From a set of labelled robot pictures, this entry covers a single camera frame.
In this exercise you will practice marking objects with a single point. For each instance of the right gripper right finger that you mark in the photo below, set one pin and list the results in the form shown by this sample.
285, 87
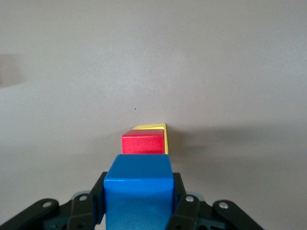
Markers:
192, 215

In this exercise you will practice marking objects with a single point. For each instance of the blue wooden block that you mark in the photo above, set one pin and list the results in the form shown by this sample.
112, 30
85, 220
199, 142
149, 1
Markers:
139, 196

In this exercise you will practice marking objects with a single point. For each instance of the yellow wooden block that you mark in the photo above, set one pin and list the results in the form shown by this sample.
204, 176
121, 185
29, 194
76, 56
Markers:
166, 141

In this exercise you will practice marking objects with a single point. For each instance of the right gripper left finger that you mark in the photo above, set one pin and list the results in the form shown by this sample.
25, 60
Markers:
76, 213

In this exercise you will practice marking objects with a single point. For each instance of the red wooden block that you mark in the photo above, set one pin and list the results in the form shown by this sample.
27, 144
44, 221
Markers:
141, 143

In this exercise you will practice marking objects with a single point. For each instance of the brown paper table cover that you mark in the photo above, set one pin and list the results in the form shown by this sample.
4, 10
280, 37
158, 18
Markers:
153, 60

